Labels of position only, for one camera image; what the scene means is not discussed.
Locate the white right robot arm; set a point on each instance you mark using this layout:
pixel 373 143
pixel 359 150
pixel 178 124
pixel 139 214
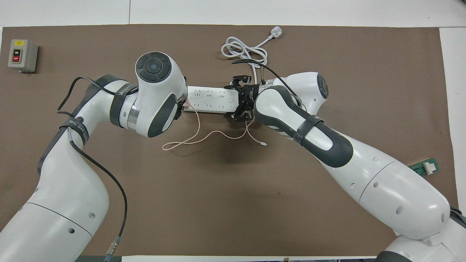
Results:
pixel 382 182

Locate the green circuit board connector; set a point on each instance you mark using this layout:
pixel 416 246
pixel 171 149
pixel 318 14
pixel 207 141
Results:
pixel 427 167

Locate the brown table mat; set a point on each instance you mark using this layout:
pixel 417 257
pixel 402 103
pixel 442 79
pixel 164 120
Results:
pixel 218 203

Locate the grey on-off switch box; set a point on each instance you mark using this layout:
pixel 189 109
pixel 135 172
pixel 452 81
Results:
pixel 25 56

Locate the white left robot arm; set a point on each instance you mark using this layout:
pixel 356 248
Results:
pixel 69 189

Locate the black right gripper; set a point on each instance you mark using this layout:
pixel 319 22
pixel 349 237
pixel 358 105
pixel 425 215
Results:
pixel 248 97

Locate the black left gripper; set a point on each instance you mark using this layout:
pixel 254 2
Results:
pixel 178 112

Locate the white power strip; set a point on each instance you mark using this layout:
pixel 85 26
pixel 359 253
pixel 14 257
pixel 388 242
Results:
pixel 211 99

